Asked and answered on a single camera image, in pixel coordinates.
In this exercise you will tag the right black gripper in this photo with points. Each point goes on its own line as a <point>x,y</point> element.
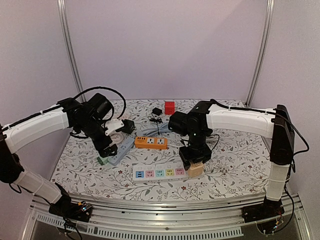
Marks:
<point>195,157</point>

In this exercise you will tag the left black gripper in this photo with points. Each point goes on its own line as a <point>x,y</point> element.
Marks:
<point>99,146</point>

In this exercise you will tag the beige cube socket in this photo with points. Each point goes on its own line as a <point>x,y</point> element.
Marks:
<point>195,169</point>

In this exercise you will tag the white multicolour power strip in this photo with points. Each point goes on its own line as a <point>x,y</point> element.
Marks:
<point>163,172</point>

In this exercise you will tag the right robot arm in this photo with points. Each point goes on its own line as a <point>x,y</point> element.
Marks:
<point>272,123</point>

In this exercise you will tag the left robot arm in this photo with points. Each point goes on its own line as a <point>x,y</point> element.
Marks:
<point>83,117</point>

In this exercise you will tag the green plug adapter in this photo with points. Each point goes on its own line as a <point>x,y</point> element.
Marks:
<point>102,160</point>

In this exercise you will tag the pink round power strip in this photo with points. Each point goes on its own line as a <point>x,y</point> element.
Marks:
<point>118,137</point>

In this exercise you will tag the light blue power strip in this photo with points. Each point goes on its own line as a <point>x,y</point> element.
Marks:
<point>128,144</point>

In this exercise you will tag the dark green cube socket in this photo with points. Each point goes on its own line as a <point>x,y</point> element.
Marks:
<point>129,126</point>

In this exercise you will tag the orange power strip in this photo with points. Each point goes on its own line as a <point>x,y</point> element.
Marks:
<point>144,142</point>

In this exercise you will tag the floral table mat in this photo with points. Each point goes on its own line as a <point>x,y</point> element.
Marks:
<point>239,166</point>

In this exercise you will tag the red cube socket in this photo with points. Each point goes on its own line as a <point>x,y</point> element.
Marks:
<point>169,107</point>

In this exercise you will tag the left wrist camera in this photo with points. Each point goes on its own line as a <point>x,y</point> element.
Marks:
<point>112,126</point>

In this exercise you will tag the black power adapter with cable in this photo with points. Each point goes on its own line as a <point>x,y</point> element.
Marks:
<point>155,118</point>

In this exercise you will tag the front aluminium rail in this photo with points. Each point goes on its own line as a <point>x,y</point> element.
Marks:
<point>215,219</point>

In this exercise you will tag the left aluminium frame post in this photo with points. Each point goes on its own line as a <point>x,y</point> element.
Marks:
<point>62,11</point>

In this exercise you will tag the aluminium frame post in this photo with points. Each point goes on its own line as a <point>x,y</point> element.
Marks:
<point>267,24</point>
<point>62,11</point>

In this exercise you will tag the right aluminium frame post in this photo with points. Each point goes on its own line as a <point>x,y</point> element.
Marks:
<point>267,24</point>

